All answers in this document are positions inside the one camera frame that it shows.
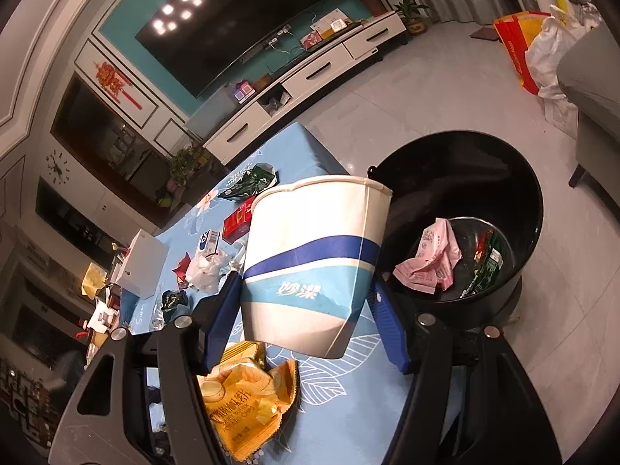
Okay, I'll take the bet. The leafy plant with green pot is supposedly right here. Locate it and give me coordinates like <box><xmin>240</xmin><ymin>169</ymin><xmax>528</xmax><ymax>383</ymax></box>
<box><xmin>155</xmin><ymin>145</ymin><xmax>204</xmax><ymax>207</ymax></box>

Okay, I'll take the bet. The green wrapper with red stripe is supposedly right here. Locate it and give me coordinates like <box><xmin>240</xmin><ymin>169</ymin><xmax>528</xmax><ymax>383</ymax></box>
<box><xmin>458</xmin><ymin>230</ymin><xmax>507</xmax><ymax>300</ymax></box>

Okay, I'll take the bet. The white plastic bag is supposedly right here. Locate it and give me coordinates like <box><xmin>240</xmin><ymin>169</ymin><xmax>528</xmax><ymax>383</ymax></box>
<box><xmin>185</xmin><ymin>247</ymin><xmax>240</xmax><ymax>294</ymax></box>

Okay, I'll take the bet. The red wall decoration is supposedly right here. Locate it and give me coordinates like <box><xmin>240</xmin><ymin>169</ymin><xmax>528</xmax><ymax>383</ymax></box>
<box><xmin>94</xmin><ymin>60</ymin><xmax>143</xmax><ymax>111</ymax></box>

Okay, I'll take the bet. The red and yellow woven bag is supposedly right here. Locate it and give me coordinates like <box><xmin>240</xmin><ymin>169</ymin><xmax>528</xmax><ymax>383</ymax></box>
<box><xmin>493</xmin><ymin>11</ymin><xmax>553</xmax><ymax>95</ymax></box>

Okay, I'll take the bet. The white and blue paper cup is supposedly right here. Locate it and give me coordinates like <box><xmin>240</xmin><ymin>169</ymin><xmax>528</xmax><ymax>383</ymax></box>
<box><xmin>241</xmin><ymin>176</ymin><xmax>393</xmax><ymax>360</ymax></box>

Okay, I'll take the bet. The small red wrapper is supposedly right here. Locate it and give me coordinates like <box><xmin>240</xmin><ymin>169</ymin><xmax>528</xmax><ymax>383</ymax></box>
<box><xmin>172</xmin><ymin>253</ymin><xmax>193</xmax><ymax>284</ymax></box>

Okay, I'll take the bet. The black television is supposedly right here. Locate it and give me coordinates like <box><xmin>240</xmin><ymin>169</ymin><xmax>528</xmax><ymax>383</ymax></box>
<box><xmin>134</xmin><ymin>0</ymin><xmax>346</xmax><ymax>99</ymax></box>

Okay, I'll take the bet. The light blue printed tablecloth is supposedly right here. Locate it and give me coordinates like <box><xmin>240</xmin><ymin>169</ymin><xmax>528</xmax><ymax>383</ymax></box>
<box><xmin>119</xmin><ymin>122</ymin><xmax>461</xmax><ymax>465</ymax></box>

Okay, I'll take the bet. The white television cabinet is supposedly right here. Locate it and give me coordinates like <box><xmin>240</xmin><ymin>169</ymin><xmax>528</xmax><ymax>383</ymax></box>
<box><xmin>202</xmin><ymin>11</ymin><xmax>406</xmax><ymax>165</ymax></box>

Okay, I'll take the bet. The large white plastic sack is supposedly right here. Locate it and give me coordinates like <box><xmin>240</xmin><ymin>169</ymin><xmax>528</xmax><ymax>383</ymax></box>
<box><xmin>525</xmin><ymin>0</ymin><xmax>604</xmax><ymax>131</ymax></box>

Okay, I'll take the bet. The grey sofa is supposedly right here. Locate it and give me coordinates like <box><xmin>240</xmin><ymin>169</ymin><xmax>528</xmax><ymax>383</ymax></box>
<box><xmin>557</xmin><ymin>19</ymin><xmax>620</xmax><ymax>204</ymax></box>

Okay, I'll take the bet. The potted plant in yellow pot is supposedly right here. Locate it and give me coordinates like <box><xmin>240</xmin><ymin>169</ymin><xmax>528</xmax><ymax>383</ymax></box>
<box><xmin>393</xmin><ymin>0</ymin><xmax>431</xmax><ymax>34</ymax></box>

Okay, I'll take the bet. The yellow potato chip bag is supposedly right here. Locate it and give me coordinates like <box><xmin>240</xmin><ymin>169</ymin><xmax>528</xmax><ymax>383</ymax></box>
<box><xmin>196</xmin><ymin>340</ymin><xmax>302</xmax><ymax>462</ymax></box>

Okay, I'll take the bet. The yellow cloth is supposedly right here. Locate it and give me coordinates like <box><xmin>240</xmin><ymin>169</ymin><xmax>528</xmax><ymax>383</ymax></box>
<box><xmin>82</xmin><ymin>262</ymin><xmax>107</xmax><ymax>297</ymax></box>

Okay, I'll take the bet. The large green snack bag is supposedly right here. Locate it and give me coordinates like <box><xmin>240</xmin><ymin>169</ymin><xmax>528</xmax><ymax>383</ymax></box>
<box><xmin>217</xmin><ymin>163</ymin><xmax>279</xmax><ymax>200</ymax></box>

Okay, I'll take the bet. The red box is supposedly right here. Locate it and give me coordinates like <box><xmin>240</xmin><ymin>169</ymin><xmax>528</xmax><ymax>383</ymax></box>
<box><xmin>223</xmin><ymin>203</ymin><xmax>253</xmax><ymax>242</ymax></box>

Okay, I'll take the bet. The black trash bin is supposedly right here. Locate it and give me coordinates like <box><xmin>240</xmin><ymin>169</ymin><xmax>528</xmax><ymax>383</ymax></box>
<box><xmin>367</xmin><ymin>130</ymin><xmax>544</xmax><ymax>344</ymax></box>

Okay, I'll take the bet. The pink crumpled wrapper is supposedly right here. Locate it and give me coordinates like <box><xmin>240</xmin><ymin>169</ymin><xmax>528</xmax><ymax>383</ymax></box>
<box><xmin>393</xmin><ymin>218</ymin><xmax>463</xmax><ymax>294</ymax></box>

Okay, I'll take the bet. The dark green crumpled wrapper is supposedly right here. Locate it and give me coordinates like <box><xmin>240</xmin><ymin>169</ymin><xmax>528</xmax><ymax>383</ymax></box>
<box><xmin>161</xmin><ymin>289</ymin><xmax>191</xmax><ymax>312</ymax></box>

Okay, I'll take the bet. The white box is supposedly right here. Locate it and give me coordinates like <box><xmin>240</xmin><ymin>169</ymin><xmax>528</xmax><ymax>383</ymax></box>
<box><xmin>110</xmin><ymin>229</ymin><xmax>170</xmax><ymax>300</ymax></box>

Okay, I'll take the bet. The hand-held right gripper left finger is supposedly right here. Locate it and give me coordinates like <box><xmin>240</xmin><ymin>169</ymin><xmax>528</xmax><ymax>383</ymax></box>
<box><xmin>48</xmin><ymin>271</ymin><xmax>243</xmax><ymax>465</ymax></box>

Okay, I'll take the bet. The white and blue carton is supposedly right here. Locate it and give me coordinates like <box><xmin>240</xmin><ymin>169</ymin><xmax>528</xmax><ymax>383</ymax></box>
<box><xmin>194</xmin><ymin>231</ymin><xmax>221</xmax><ymax>255</ymax></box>

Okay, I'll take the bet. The black wall clock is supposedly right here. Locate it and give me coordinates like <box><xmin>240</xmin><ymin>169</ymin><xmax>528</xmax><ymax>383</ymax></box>
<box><xmin>46</xmin><ymin>149</ymin><xmax>71</xmax><ymax>184</ymax></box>

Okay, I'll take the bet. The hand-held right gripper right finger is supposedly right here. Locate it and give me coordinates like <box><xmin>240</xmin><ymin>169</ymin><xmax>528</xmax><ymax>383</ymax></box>
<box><xmin>368</xmin><ymin>274</ymin><xmax>563</xmax><ymax>465</ymax></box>

